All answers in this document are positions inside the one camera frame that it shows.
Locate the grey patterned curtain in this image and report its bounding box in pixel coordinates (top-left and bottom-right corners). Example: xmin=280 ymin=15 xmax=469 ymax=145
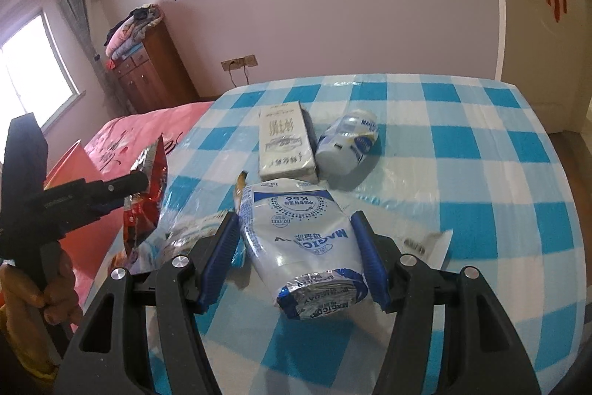
xmin=55 ymin=0 xmax=125 ymax=118

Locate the red snack bag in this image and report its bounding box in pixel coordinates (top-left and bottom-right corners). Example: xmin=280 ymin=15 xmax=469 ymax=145
xmin=121 ymin=135 xmax=169 ymax=259

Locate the brown wooden cabinet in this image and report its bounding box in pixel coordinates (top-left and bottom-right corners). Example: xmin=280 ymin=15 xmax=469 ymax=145
xmin=111 ymin=22 xmax=199 ymax=116

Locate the wall socket strip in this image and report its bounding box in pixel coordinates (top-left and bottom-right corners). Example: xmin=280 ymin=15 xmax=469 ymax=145
xmin=221 ymin=55 xmax=257 ymax=72

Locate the white bottle with yellow-blue label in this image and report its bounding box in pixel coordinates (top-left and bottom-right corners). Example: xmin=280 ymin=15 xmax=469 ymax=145
xmin=315 ymin=109 xmax=380 ymax=176

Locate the clear printed plastic bag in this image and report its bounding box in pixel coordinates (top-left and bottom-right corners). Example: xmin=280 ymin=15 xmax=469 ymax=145
xmin=162 ymin=196 xmax=454 ymax=273

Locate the pink printed bed blanket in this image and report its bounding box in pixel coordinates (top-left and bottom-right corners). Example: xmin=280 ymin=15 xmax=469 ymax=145
xmin=41 ymin=101 xmax=216 ymax=317

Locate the orange plastic basin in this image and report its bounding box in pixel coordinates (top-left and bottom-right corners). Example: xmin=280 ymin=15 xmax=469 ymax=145
xmin=44 ymin=140 xmax=128 ymax=285

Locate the white door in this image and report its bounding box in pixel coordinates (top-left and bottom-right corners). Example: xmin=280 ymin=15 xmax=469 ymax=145
xmin=481 ymin=0 xmax=592 ymax=132

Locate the white milk carton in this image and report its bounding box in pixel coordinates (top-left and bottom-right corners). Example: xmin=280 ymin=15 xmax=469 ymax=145
xmin=256 ymin=101 xmax=321 ymax=180

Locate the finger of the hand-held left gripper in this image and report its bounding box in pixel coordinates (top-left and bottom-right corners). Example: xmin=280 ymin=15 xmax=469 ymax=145
xmin=88 ymin=170 xmax=149 ymax=215

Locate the bright window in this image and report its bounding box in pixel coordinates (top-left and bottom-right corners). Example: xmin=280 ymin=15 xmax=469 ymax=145
xmin=0 ymin=11 xmax=86 ymax=132

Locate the blue-white checkered tablecloth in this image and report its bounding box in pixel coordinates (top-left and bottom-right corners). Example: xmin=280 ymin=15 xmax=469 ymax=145
xmin=81 ymin=73 xmax=581 ymax=395

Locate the person's left hand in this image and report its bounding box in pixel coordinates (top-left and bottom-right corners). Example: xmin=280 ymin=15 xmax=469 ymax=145
xmin=0 ymin=243 xmax=85 ymax=326

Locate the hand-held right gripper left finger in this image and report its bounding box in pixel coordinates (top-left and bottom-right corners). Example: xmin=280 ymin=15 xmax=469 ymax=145
xmin=53 ymin=210 xmax=241 ymax=395

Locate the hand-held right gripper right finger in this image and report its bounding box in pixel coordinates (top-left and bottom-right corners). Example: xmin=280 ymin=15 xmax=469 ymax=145
xmin=350 ymin=210 xmax=542 ymax=395

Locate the pile of folded blankets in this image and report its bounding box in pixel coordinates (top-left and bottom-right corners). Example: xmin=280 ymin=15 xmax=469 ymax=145
xmin=104 ymin=4 xmax=164 ymax=59

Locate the white blue foil pouch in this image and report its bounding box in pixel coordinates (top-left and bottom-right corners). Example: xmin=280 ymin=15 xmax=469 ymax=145
xmin=236 ymin=178 xmax=371 ymax=321

